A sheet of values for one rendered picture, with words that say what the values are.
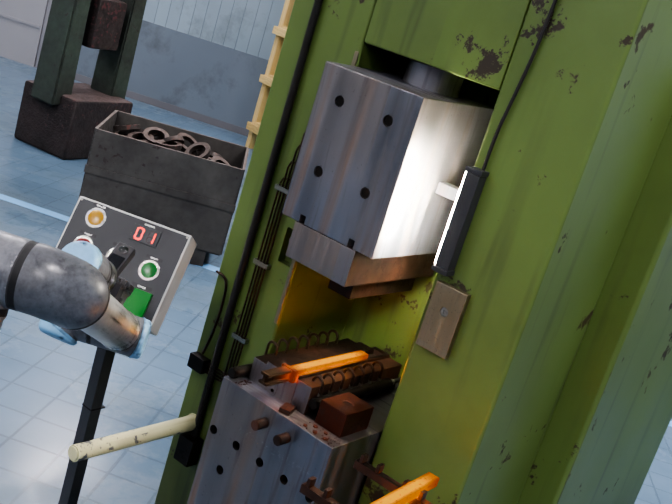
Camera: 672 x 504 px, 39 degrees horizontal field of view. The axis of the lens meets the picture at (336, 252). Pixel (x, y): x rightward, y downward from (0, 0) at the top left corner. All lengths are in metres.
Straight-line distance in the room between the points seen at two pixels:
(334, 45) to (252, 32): 8.46
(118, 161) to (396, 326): 3.53
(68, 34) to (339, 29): 5.40
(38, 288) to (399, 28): 1.23
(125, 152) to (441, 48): 3.91
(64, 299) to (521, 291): 1.09
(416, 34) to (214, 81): 8.77
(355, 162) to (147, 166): 3.84
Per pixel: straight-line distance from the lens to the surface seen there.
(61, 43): 7.81
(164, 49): 11.25
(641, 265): 2.58
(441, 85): 2.42
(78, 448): 2.60
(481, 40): 2.29
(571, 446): 2.72
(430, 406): 2.38
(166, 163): 6.02
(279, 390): 2.48
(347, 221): 2.29
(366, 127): 2.27
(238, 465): 2.54
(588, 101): 2.16
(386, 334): 2.83
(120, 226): 2.66
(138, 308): 2.57
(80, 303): 1.58
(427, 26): 2.37
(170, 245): 2.61
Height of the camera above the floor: 1.95
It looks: 15 degrees down
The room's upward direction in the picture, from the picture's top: 17 degrees clockwise
